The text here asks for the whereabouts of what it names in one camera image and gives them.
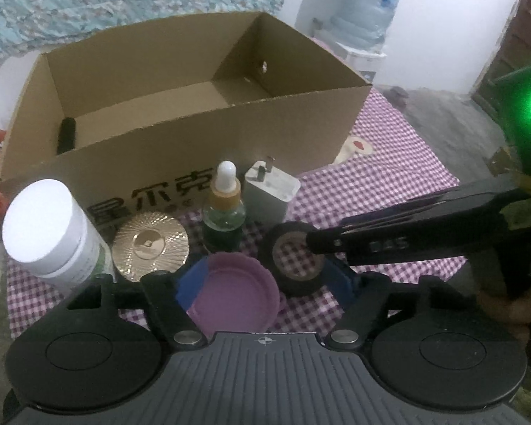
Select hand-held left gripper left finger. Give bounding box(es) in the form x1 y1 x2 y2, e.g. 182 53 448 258
66 260 213 350

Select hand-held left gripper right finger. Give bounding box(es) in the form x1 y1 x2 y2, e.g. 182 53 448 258
323 259 492 350

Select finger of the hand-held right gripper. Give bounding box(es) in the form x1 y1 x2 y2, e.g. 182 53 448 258
307 181 519 266

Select black tape roll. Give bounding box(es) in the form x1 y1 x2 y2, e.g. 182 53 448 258
259 221 338 298

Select purple plastic lid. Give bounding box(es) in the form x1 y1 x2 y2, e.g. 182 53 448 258
188 251 281 338

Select gold-lidded dark jar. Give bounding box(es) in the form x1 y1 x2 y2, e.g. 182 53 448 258
112 212 191 282

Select green dropper bottle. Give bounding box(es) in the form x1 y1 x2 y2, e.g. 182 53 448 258
202 160 248 254

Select white charger plug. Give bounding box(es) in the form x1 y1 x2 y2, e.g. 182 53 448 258
243 156 301 227

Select brown cardboard box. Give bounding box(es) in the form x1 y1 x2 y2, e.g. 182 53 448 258
0 11 373 220

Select person's right hand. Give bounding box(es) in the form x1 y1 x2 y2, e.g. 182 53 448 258
477 243 531 325

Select purple checkered tablecloth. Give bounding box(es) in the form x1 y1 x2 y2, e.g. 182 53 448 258
6 87 462 338

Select brown wooden door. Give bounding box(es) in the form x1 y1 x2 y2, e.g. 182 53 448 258
471 0 531 112

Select dark rag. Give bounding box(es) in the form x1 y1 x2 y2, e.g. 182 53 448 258
382 86 410 108

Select white plastic bottle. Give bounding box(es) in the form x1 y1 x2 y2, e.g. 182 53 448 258
2 179 116 295

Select white water dispenser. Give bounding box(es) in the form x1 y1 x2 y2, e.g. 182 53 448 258
294 12 388 86

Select blue water jug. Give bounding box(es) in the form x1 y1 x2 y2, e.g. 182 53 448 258
329 0 409 50

